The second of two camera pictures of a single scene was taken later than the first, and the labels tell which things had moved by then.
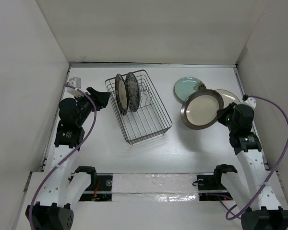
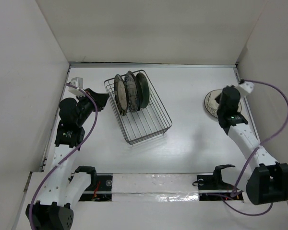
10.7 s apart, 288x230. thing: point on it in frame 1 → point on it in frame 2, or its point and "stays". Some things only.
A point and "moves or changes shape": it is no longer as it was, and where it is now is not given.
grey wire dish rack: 150,120 stays
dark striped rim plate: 122,94 stays
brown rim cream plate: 198,109 → 142,92
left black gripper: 100,98 stays
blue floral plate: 133,92 stays
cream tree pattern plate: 228,97 moves or changes shape
